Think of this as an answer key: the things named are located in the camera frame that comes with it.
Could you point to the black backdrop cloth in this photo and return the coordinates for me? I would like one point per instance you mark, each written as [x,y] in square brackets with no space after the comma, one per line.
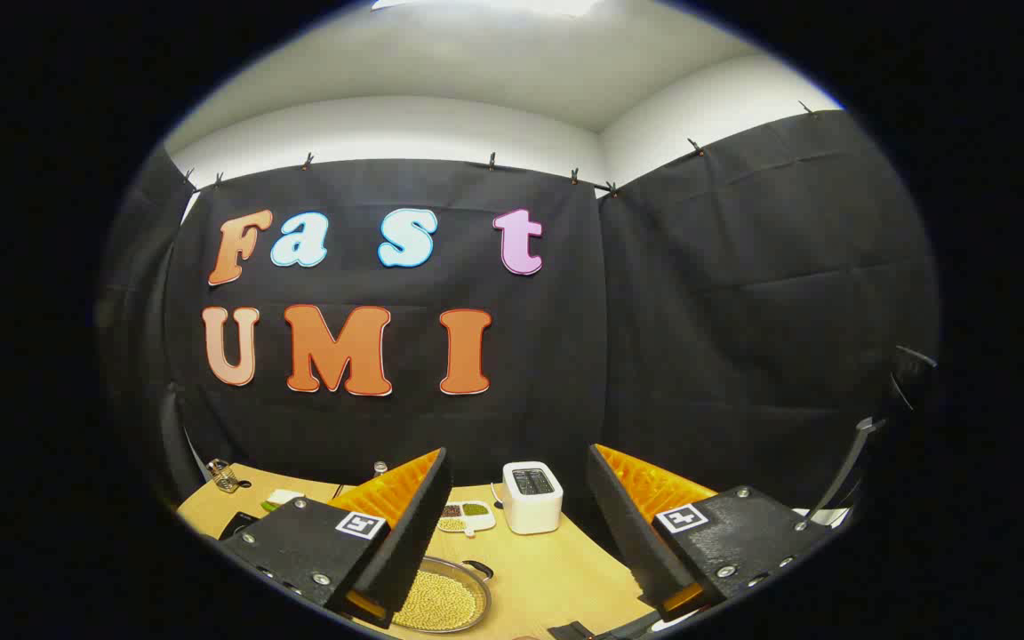
[699,338]

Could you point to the sandwich on white plate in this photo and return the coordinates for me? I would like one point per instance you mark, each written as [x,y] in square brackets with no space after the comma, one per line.
[283,500]

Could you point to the pile of yellow soybeans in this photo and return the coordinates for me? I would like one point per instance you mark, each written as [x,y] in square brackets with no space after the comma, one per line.
[436,600]

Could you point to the small glass holder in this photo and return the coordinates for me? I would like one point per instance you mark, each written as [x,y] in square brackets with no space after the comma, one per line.
[224,476]

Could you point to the thin dark rod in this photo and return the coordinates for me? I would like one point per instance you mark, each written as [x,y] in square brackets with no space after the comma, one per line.
[845,471]

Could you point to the ceiling light panel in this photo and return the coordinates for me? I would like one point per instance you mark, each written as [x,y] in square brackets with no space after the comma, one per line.
[485,4]

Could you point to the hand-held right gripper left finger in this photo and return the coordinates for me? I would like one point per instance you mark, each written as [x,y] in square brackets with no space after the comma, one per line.
[414,542]

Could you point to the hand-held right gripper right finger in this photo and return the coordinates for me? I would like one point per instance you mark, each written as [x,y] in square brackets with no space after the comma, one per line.
[623,533]

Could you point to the white toaster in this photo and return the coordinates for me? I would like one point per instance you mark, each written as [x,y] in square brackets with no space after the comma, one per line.
[532,507]

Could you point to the black induction cooktop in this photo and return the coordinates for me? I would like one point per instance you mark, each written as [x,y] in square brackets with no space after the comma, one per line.
[236,526]

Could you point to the white divided dish of beans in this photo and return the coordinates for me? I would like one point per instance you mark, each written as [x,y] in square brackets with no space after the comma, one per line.
[468,514]

